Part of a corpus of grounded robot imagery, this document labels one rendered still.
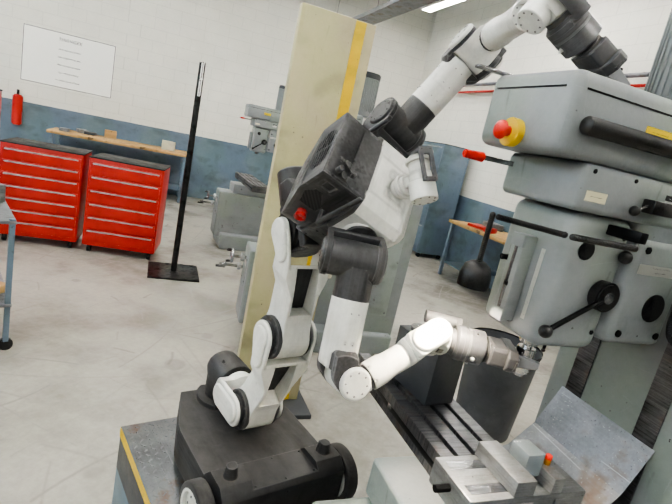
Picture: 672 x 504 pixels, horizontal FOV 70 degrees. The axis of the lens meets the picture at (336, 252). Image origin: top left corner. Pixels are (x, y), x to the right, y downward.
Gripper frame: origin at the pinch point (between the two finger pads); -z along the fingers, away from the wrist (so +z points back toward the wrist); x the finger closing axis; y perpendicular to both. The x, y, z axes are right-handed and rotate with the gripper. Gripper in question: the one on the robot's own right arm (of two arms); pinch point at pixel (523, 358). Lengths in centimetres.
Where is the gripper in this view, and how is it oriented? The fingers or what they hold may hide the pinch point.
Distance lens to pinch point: 133.7
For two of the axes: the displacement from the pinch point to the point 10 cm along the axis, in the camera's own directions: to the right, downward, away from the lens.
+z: -9.7, -2.3, 0.4
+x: 0.9, -2.0, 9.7
